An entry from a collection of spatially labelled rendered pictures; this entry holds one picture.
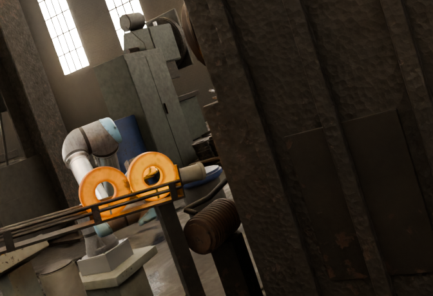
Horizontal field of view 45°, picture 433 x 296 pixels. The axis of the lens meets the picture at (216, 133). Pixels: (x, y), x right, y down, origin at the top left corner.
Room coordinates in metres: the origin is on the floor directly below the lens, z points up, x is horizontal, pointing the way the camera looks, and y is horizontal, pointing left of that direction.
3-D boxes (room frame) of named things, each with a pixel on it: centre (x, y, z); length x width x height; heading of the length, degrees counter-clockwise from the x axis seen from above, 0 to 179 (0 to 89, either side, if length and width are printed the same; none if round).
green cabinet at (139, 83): (5.83, 0.65, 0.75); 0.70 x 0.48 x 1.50; 149
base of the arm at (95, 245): (2.30, 0.65, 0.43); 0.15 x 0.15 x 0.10
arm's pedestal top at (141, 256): (2.30, 0.65, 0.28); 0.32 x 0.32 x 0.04; 62
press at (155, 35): (10.14, 0.61, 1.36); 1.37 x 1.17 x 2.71; 49
